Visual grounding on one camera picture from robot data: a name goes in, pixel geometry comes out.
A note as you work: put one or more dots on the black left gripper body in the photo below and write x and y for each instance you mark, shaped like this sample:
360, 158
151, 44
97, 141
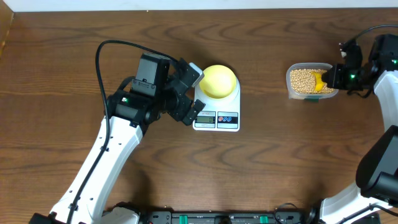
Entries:
176, 106

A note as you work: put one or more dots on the yellow measuring scoop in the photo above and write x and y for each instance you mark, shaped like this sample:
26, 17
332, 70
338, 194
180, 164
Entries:
319, 84

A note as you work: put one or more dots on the white digital kitchen scale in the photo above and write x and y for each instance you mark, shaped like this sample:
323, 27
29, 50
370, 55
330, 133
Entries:
219, 114

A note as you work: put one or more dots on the pale yellow plastic bowl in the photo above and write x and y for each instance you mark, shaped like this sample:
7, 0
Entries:
218, 82

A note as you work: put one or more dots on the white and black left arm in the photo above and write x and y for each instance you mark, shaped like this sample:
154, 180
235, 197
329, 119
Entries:
159, 86

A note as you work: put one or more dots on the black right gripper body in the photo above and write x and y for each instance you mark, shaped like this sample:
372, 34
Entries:
347, 78

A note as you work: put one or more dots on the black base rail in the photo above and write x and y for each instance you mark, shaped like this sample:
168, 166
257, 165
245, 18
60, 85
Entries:
166, 217

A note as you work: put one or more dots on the clear container of soybeans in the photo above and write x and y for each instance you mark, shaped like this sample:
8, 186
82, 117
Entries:
301, 82

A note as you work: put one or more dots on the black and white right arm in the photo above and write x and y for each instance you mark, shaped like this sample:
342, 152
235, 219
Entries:
375, 186

